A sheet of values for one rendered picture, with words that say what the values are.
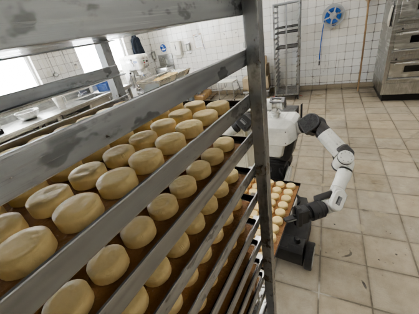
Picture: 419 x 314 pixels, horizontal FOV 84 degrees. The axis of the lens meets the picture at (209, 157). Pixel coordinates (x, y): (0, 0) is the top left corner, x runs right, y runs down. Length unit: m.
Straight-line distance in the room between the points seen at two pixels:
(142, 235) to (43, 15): 0.27
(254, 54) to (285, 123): 1.00
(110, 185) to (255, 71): 0.35
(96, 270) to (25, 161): 0.18
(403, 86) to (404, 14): 1.12
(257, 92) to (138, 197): 0.34
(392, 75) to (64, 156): 5.07
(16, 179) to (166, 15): 0.22
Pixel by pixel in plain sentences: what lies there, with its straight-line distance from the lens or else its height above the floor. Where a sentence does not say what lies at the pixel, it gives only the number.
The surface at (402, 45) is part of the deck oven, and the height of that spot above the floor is 0.90.
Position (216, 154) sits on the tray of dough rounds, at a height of 1.42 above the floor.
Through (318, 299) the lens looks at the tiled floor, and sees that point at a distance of 1.93.
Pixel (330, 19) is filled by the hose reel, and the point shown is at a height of 1.40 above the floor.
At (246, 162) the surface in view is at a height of 0.48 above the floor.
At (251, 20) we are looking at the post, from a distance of 0.50.
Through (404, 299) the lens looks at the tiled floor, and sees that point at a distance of 2.09.
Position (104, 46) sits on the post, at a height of 1.66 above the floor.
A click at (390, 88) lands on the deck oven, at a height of 0.23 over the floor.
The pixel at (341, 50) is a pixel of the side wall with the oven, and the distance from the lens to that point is 6.00.
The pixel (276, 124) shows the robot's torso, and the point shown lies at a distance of 1.48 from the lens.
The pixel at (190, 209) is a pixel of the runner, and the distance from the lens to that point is 0.37.
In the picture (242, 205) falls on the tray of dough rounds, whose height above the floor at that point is 1.22.
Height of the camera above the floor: 1.66
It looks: 29 degrees down
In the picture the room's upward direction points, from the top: 11 degrees counter-clockwise
